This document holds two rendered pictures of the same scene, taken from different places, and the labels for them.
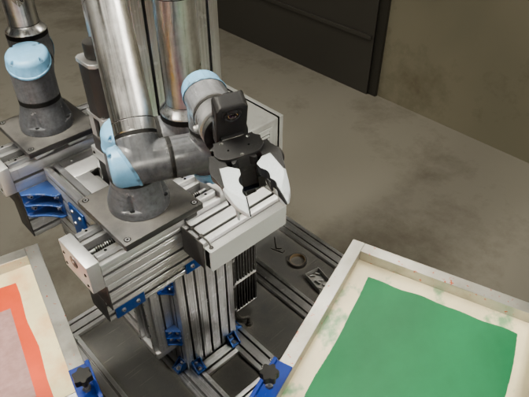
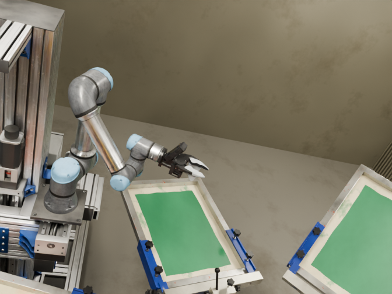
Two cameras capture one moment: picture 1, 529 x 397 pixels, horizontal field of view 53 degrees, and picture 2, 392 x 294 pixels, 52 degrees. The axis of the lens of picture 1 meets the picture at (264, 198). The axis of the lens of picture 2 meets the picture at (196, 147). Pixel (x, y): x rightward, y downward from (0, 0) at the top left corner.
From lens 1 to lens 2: 1.38 m
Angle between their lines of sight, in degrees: 50
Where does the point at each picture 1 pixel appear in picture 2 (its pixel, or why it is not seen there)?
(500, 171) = not seen: hidden behind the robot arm
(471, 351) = (185, 203)
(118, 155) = (123, 178)
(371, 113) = not seen: outside the picture
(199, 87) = (143, 142)
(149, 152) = (130, 172)
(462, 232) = not seen: hidden behind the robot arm
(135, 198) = (72, 199)
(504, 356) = (194, 199)
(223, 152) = (180, 162)
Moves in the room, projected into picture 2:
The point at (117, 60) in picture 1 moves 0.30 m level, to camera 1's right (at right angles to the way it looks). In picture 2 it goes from (110, 141) to (159, 121)
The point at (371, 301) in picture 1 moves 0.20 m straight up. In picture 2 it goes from (143, 203) to (151, 179)
